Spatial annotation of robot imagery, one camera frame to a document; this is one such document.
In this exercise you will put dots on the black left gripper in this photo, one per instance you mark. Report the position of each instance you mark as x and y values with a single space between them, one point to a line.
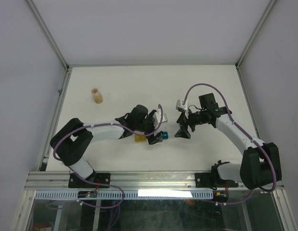
157 138

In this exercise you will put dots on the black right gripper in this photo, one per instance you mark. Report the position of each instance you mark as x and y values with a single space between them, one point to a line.
183 118

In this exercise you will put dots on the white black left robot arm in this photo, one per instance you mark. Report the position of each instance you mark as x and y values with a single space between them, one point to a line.
73 139

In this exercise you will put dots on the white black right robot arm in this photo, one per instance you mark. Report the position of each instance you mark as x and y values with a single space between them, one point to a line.
260 164

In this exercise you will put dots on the clear vial orange pills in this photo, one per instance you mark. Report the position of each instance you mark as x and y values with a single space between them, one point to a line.
97 95

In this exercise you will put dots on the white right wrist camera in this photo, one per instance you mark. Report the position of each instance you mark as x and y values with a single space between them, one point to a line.
182 106

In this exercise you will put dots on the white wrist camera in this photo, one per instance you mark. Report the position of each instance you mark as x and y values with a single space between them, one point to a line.
159 117
182 106

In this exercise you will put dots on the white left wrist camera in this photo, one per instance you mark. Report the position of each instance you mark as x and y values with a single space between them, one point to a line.
159 117

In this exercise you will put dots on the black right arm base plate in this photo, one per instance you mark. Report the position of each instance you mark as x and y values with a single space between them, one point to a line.
209 180

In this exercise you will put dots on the white slotted cable duct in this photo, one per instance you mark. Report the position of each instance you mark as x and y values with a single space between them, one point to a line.
142 194

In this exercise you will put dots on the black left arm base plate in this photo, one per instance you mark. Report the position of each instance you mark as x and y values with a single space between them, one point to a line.
96 179

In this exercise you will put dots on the aluminium frame rail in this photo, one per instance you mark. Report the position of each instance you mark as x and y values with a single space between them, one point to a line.
128 180

